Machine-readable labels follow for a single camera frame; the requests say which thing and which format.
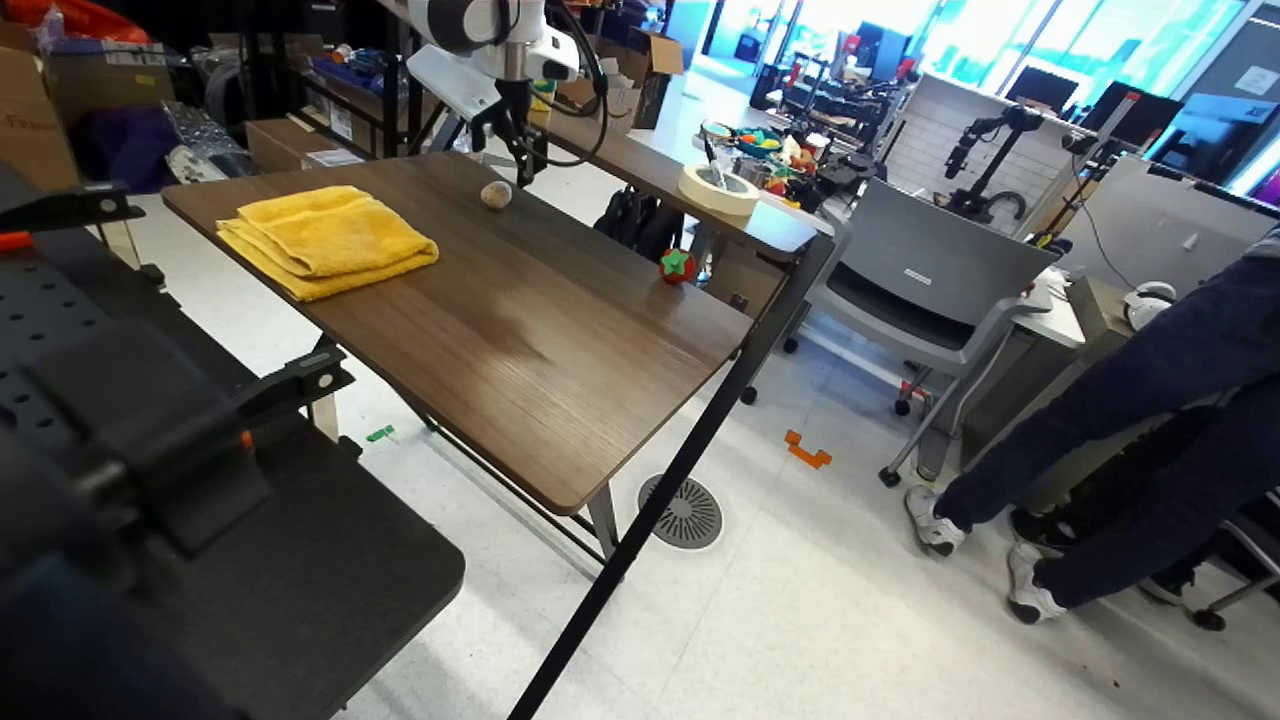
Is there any white desk partition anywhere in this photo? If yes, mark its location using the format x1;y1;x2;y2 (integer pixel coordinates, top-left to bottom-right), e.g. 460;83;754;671
885;72;1110;225

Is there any orange plastic item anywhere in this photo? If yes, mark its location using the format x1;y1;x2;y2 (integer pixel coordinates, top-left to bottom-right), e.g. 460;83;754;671
0;0;156;53

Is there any black slanted pole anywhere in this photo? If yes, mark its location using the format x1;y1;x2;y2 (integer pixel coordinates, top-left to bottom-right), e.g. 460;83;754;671
509;237;841;720

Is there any dark computer monitor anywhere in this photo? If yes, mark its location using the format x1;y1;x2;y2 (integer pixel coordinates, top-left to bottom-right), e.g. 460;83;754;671
1080;76;1182;154
1005;63;1080;122

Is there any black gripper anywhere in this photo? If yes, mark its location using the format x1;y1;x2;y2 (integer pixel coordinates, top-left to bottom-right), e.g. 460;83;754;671
489;76;551;189

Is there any black clamp orange tip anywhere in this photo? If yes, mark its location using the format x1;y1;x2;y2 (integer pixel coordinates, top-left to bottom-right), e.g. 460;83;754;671
173;336;357;563
0;182;149;262

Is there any open cardboard box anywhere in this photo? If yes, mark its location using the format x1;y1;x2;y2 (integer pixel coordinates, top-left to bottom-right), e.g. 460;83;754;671
622;33;689;132

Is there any blue screen monitor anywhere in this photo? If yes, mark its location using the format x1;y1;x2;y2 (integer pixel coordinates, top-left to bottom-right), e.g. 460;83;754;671
1142;90;1280;189

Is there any brown wooden side table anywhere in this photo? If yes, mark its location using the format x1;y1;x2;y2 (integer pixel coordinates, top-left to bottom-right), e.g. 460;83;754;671
530;106;842;405

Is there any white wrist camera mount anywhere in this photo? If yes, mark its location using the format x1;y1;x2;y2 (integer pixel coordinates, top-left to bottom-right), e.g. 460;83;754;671
530;19;588;82

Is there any brown cardboard box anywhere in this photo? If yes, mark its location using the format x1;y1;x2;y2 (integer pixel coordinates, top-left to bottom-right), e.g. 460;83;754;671
238;117;367;177
0;43;82;197

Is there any yellow towel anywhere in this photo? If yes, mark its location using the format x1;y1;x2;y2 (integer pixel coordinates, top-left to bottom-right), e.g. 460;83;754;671
212;182;443;310

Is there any white flat slab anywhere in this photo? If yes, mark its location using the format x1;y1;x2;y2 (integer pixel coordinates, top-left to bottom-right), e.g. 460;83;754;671
402;43;503;122

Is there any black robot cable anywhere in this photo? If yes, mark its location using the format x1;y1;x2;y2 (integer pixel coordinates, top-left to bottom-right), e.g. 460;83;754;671
534;0;616;174

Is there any purple screen monitor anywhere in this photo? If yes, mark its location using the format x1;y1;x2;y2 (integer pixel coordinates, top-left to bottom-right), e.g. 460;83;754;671
1244;154;1280;212

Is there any white headset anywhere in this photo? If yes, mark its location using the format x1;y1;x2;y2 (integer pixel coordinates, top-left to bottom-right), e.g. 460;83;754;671
1118;275;1182;336

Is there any orange floor marker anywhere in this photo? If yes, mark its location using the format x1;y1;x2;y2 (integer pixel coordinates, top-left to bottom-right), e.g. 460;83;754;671
779;428;836;474

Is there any black backpack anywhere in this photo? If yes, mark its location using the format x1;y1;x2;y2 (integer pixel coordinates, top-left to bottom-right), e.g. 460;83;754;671
590;189;693;267

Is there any person in grey hoodie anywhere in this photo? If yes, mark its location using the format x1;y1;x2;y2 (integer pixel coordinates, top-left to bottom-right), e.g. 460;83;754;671
898;225;1280;629

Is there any beige cabinet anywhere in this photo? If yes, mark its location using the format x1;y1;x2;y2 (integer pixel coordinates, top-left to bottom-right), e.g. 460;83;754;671
955;272;1137;474

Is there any round floor drain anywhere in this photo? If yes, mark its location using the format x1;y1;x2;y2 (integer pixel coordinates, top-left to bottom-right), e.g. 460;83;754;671
636;475;729;555

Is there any white tape roll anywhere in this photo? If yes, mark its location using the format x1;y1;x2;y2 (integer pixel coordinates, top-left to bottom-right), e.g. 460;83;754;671
675;162;764;225

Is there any red plush tomato toy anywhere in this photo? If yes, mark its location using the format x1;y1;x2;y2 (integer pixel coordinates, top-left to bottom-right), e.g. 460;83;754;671
655;246;703;287

